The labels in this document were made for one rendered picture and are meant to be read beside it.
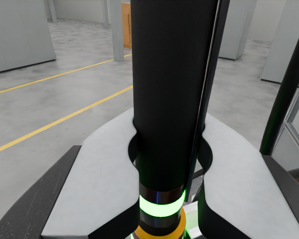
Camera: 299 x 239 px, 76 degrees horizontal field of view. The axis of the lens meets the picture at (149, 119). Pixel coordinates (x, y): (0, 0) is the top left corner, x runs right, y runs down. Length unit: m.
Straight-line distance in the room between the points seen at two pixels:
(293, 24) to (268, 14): 6.78
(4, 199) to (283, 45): 5.68
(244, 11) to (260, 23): 5.16
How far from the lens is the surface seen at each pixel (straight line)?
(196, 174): 0.83
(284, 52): 5.59
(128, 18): 8.45
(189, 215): 0.20
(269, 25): 12.26
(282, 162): 1.66
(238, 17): 7.25
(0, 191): 2.63
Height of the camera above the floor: 1.72
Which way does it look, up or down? 32 degrees down
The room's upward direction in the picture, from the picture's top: 1 degrees clockwise
